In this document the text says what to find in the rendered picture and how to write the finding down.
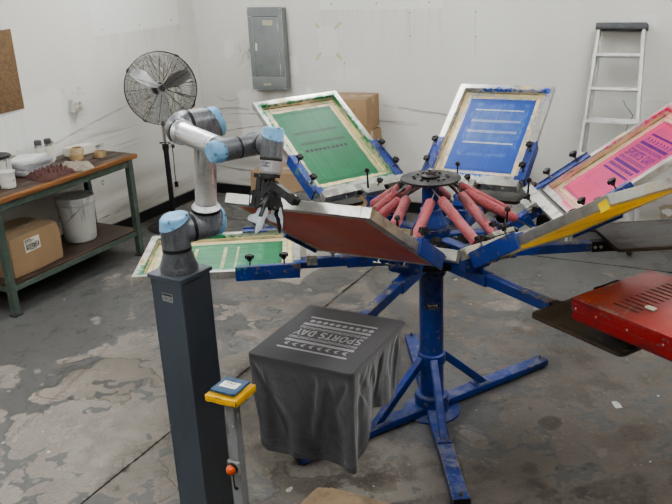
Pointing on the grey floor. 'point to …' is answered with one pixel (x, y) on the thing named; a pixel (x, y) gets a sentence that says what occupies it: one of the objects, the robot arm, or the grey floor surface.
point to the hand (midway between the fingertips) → (270, 234)
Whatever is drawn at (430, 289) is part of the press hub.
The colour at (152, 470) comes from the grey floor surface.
